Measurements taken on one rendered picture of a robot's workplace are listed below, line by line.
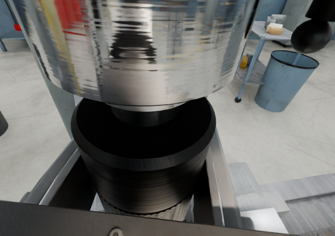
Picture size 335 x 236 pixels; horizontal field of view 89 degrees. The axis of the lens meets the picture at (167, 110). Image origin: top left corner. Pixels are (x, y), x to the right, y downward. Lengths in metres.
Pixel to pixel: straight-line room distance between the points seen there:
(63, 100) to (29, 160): 1.37
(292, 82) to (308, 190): 1.82
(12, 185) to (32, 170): 0.14
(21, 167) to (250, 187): 1.72
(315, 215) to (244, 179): 0.19
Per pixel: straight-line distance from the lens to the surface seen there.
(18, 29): 4.54
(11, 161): 1.96
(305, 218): 0.53
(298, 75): 2.28
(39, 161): 1.83
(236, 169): 0.42
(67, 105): 0.55
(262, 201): 0.35
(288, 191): 0.54
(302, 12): 5.11
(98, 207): 0.51
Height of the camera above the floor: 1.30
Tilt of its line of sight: 39 degrees down
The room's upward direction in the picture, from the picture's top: 5 degrees clockwise
